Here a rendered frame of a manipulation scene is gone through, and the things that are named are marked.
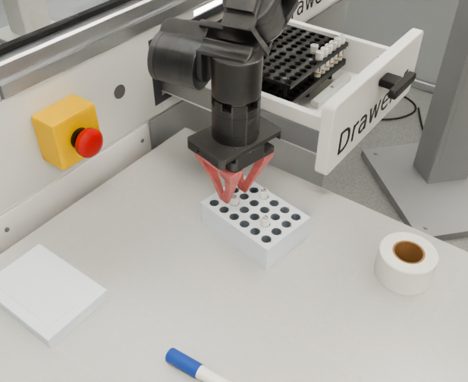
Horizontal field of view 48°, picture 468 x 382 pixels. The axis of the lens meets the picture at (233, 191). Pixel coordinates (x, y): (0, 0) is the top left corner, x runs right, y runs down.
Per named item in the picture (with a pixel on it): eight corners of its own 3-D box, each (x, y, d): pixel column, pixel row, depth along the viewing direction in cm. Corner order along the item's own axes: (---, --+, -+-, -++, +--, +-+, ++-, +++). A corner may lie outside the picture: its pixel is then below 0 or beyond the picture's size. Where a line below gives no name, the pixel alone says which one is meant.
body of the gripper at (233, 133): (185, 150, 64) (183, 96, 59) (246, 120, 69) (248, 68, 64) (221, 175, 60) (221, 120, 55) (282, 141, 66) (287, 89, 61)
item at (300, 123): (397, 83, 88) (404, 50, 84) (320, 158, 73) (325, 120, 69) (210, 25, 106) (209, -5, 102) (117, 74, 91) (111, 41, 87)
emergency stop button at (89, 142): (108, 150, 70) (103, 125, 68) (85, 165, 68) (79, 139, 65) (92, 142, 72) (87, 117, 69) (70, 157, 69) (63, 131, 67)
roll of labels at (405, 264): (442, 285, 65) (451, 263, 62) (395, 303, 63) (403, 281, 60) (407, 246, 70) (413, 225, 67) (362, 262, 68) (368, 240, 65)
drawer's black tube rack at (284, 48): (343, 77, 89) (348, 42, 85) (287, 123, 79) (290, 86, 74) (237, 43, 99) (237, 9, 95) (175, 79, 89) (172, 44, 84)
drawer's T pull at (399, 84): (416, 79, 76) (417, 71, 75) (394, 101, 71) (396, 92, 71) (392, 73, 78) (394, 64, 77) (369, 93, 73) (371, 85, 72)
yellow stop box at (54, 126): (107, 148, 73) (98, 104, 69) (66, 174, 69) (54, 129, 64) (83, 136, 76) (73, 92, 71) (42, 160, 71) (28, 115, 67)
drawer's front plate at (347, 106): (409, 91, 89) (424, 29, 82) (325, 177, 72) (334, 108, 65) (399, 88, 90) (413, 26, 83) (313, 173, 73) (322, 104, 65)
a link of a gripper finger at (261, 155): (198, 194, 70) (196, 135, 64) (237, 171, 74) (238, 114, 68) (232, 220, 66) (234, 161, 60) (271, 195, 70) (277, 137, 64)
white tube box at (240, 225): (308, 237, 71) (311, 217, 69) (265, 270, 67) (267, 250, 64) (243, 194, 78) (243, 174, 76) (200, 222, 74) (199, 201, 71)
